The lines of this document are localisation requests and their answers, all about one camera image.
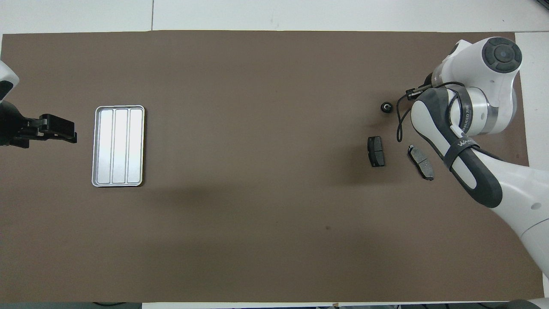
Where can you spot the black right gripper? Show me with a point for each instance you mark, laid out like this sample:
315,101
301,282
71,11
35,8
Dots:
428,80

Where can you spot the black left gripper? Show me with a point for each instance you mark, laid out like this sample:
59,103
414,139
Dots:
17,128

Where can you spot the black bearing gear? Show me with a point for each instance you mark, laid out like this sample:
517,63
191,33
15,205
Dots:
386,107

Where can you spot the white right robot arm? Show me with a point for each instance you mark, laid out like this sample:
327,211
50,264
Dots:
472,60

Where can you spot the silver metal tray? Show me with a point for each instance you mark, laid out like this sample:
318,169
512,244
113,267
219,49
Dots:
120,146

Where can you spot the dark grey brake pad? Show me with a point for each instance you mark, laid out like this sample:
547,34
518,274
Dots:
376,151
421,162

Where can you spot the brown table mat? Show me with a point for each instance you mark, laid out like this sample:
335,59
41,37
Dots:
257,171

